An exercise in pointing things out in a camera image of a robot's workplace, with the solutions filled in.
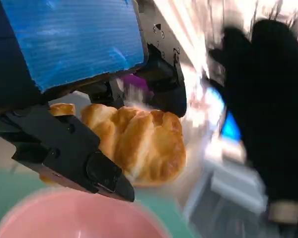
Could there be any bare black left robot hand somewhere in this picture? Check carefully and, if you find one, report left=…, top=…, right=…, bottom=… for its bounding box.
left=0, top=0, right=187, bottom=203

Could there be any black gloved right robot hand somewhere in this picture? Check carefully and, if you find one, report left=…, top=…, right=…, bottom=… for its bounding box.
left=205, top=19, right=298, bottom=202

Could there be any braided toy bread loaf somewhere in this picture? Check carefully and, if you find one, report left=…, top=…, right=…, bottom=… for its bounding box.
left=39, top=103, right=187, bottom=188

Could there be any pink bowl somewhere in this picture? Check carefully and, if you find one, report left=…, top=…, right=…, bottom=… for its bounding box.
left=0, top=189, right=176, bottom=238

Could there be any blue lit screen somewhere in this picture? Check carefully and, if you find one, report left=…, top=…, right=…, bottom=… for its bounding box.
left=206, top=86, right=243, bottom=141

